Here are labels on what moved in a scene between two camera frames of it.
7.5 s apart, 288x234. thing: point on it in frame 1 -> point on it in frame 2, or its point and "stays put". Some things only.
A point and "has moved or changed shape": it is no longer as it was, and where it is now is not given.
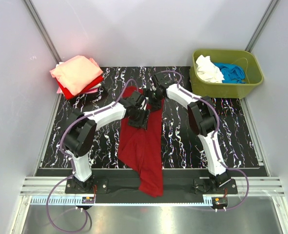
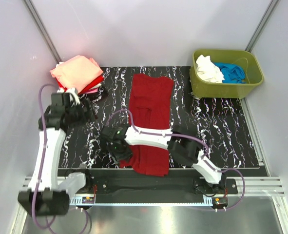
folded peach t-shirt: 76,72 stays put
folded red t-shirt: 68,95 stays put
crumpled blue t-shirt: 232,74 stays put
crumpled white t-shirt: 207,70 stays put
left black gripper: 142,123 -> 86,116
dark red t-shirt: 140,148 has moved or changed shape
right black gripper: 156,107 -> 116,157
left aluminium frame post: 43,31 stays put
